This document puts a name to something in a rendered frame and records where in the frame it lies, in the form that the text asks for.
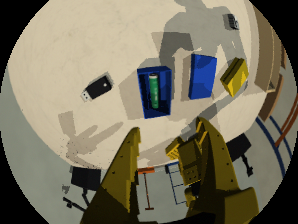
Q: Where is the green aaa battery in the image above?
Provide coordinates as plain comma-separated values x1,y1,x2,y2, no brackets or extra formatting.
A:
149,73,160,108

